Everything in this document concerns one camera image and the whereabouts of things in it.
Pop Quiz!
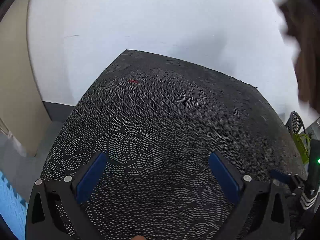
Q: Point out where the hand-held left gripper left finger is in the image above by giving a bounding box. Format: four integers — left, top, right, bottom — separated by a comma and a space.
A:
25, 151, 108, 240

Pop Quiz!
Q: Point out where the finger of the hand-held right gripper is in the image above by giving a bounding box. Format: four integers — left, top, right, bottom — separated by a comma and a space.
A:
271, 169, 304, 195

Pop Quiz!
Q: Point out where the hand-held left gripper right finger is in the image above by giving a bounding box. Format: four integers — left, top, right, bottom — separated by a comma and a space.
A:
209, 151, 292, 240

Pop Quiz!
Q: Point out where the brown fleece cloth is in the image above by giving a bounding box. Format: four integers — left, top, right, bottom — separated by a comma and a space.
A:
274, 0, 320, 117

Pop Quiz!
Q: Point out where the green felt tote bag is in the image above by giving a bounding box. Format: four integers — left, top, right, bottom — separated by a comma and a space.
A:
293, 133, 312, 164

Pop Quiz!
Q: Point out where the black mesh metal chair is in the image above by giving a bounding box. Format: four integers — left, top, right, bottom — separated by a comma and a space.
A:
285, 111, 307, 140

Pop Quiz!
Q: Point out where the blue foam floor mat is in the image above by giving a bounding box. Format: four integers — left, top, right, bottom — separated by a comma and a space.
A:
0, 170, 28, 240

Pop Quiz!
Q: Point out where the white plastic bag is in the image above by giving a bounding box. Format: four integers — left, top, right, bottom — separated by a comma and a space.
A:
0, 124, 27, 157

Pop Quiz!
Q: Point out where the black patterned tablecloth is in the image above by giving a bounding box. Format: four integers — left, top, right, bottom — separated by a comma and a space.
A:
40, 49, 308, 240

